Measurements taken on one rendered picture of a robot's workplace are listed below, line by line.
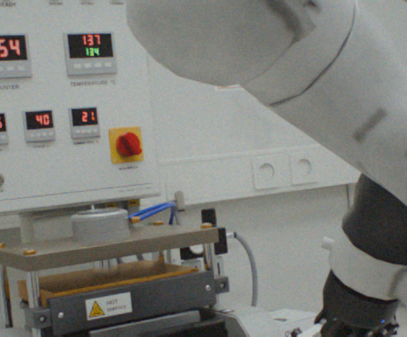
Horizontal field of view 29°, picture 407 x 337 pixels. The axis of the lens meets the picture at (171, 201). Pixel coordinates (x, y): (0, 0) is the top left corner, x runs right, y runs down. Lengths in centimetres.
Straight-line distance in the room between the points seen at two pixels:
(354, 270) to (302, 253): 109
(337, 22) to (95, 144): 70
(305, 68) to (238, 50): 14
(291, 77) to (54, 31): 69
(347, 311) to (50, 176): 57
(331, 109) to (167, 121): 108
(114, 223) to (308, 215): 86
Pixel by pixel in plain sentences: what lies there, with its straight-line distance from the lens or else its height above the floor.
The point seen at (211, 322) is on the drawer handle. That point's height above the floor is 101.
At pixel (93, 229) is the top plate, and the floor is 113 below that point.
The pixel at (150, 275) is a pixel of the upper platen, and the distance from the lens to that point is 105.
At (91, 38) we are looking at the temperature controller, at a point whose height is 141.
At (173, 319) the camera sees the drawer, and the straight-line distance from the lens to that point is 102.
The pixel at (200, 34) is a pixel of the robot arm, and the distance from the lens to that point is 46.
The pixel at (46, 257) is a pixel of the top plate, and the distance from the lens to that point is 98.
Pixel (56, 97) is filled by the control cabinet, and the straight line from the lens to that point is 122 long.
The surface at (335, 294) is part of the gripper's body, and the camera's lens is 80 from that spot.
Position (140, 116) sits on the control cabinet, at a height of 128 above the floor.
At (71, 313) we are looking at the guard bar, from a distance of 99.
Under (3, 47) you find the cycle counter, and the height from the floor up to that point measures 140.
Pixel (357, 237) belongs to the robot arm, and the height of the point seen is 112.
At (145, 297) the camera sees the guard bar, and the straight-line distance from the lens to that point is 102.
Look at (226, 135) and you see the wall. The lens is 175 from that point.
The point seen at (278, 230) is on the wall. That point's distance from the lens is 182.
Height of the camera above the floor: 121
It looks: 3 degrees down
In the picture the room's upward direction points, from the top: 6 degrees counter-clockwise
